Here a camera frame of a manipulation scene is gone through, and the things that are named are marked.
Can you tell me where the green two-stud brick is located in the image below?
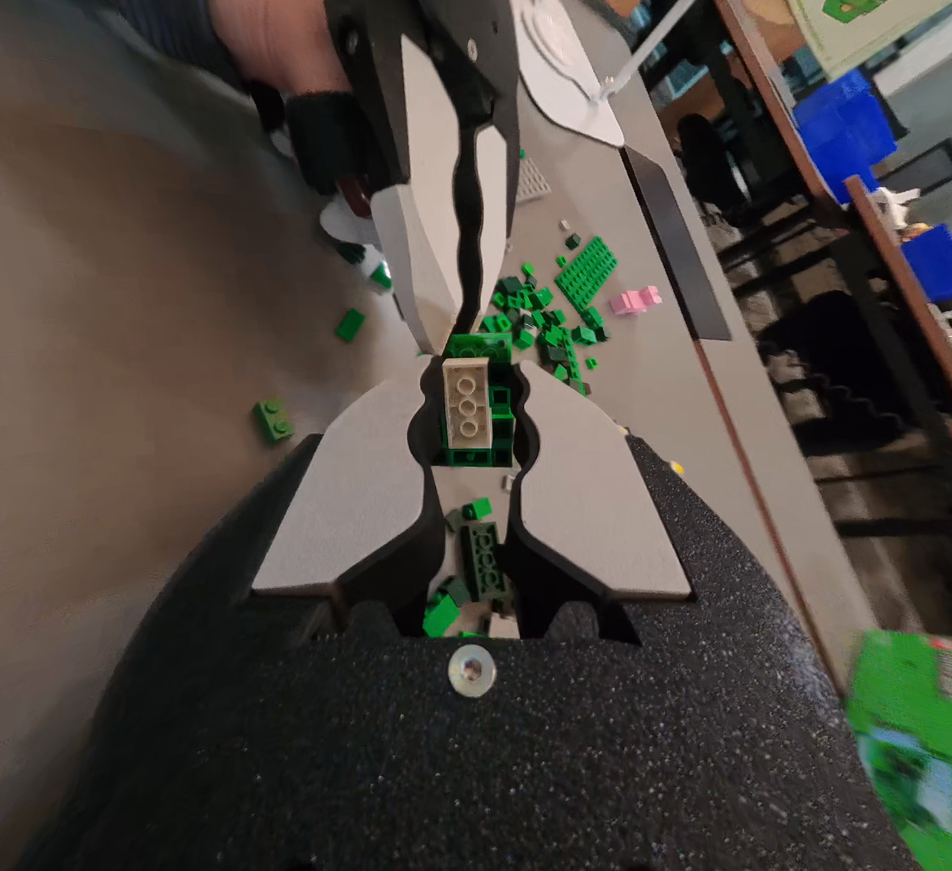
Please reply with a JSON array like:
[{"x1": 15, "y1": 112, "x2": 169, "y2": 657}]
[{"x1": 251, "y1": 397, "x2": 296, "y2": 446}]

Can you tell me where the white desk stand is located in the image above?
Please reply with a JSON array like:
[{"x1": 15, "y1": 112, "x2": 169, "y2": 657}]
[{"x1": 517, "y1": 0, "x2": 726, "y2": 147}]

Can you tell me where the light grey studded plate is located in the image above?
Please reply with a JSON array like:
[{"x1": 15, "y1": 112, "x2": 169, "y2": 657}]
[{"x1": 515, "y1": 156, "x2": 553, "y2": 204}]

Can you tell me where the dark green studded brick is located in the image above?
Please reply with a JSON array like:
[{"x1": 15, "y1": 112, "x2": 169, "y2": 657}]
[{"x1": 460, "y1": 522, "x2": 512, "y2": 600}]

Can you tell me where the cream brick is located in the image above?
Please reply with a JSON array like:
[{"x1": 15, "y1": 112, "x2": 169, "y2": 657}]
[{"x1": 442, "y1": 356, "x2": 492, "y2": 452}]

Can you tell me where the person's left hand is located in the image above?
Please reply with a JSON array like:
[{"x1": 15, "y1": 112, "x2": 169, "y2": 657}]
[{"x1": 210, "y1": 0, "x2": 351, "y2": 99}]

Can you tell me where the large green studded plate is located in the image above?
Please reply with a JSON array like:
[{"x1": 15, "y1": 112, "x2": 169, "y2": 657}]
[{"x1": 554, "y1": 235, "x2": 620, "y2": 310}]

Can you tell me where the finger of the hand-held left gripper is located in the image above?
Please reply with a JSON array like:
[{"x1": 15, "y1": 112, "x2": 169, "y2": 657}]
[
  {"x1": 455, "y1": 123, "x2": 522, "y2": 337},
  {"x1": 369, "y1": 32, "x2": 484, "y2": 357}
]

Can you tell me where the green toy set box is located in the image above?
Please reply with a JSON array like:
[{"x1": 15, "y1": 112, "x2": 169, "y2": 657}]
[{"x1": 844, "y1": 629, "x2": 952, "y2": 871}]

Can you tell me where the blue plastic bin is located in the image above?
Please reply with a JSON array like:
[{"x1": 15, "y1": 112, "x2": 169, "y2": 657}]
[
  {"x1": 900, "y1": 223, "x2": 952, "y2": 307},
  {"x1": 792, "y1": 68, "x2": 910, "y2": 206}
]

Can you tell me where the green brick block assembly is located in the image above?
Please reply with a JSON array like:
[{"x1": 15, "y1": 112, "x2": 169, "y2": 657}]
[{"x1": 437, "y1": 332, "x2": 519, "y2": 470}]

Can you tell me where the grey desk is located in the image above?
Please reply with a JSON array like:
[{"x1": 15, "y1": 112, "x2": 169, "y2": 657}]
[{"x1": 0, "y1": 0, "x2": 886, "y2": 871}]

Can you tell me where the black strip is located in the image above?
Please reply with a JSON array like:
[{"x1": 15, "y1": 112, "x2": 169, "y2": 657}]
[{"x1": 623, "y1": 144, "x2": 735, "y2": 342}]

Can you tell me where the brown wooden table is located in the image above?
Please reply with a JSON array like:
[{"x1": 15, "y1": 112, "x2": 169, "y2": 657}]
[{"x1": 684, "y1": 0, "x2": 849, "y2": 203}]

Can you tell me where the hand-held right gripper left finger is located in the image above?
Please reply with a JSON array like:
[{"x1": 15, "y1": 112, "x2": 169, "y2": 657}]
[{"x1": 251, "y1": 356, "x2": 447, "y2": 638}]

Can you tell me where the pile of green bricks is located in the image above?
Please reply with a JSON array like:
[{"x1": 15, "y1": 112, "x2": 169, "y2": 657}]
[{"x1": 476, "y1": 257, "x2": 612, "y2": 396}]

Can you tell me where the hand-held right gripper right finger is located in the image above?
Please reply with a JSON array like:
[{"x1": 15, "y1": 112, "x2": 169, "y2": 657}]
[{"x1": 502, "y1": 359, "x2": 696, "y2": 638}]

